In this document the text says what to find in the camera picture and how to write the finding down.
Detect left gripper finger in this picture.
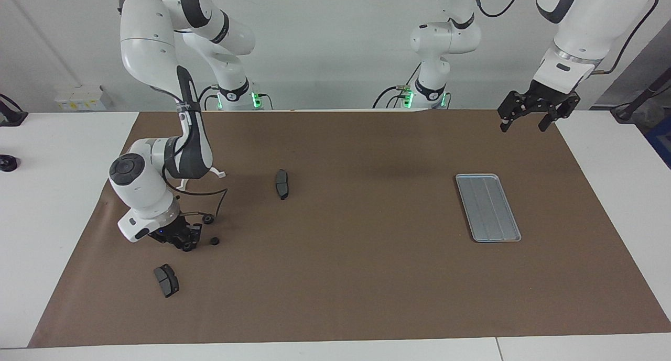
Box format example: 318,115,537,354
539,95,580,132
497,90,531,133

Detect silver metal tray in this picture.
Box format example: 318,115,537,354
455,173,522,243

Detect short dark grey brake pad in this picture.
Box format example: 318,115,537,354
153,264,180,298

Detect black stand pole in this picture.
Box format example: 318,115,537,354
611,70,671,123

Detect long dark grey brake pad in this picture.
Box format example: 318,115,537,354
274,169,290,200

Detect blue crate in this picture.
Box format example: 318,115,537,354
646,117,671,168

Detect brown table mat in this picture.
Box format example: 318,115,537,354
27,110,671,348

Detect black table clamp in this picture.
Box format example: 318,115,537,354
0,94,28,127

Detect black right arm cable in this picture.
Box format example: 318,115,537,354
163,165,229,217

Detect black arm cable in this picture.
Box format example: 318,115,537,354
469,0,661,74
163,165,229,217

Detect white curved plastic bracket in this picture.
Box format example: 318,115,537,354
178,165,226,190

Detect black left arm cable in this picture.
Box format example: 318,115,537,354
469,0,661,74

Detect black base cables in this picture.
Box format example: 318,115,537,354
372,62,423,109

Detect white wall socket box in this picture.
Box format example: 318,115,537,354
55,86,113,112

